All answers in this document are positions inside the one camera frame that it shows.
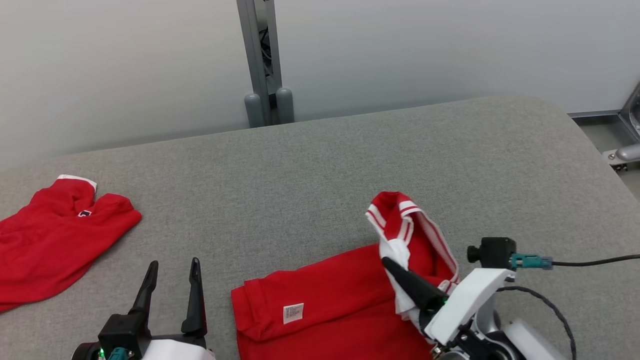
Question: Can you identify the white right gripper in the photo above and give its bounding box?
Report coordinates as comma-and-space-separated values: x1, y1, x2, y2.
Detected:
381, 256, 516, 346

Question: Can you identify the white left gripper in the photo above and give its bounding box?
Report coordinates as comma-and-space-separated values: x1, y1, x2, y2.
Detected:
128, 258, 217, 360

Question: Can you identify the red garment with white stripes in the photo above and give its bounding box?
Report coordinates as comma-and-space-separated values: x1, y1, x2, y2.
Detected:
231, 191, 461, 360

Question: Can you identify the plain red garment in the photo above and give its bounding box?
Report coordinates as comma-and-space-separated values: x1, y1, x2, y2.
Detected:
0, 175, 142, 313

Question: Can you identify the teal plug right camera cable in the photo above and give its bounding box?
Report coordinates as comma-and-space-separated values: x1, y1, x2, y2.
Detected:
510, 253, 640, 271

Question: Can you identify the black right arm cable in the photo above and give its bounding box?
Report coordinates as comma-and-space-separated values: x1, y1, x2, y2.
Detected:
495, 286, 577, 360

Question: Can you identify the grey metal post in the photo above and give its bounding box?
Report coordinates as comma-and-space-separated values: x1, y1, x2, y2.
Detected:
236, 0, 295, 128

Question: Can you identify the grey metal frame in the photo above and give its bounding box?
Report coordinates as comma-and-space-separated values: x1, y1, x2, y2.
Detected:
569, 82, 640, 173

